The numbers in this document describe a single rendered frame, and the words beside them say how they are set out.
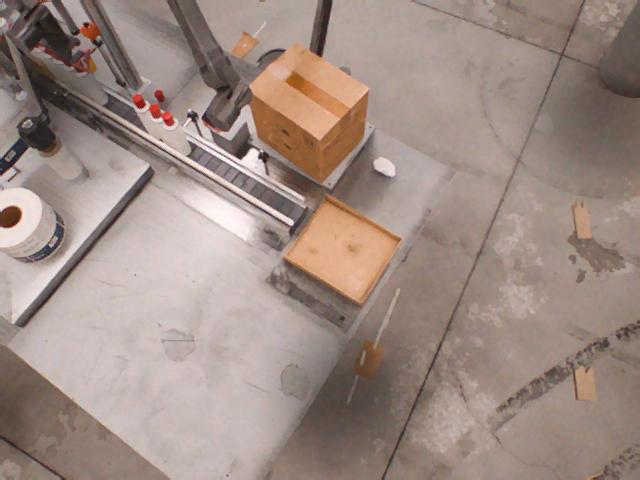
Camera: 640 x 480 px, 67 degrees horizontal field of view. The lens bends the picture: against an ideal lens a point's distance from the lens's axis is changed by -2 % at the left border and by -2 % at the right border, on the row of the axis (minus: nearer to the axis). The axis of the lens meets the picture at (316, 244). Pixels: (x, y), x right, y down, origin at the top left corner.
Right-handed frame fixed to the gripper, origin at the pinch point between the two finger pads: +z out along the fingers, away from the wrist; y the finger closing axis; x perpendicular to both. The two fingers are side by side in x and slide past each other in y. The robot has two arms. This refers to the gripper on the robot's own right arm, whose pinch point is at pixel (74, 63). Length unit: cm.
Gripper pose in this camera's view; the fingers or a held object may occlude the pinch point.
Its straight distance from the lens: 170.0
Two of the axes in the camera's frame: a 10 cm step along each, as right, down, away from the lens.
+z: 0.4, 3.6, 9.3
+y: 8.9, 4.2, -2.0
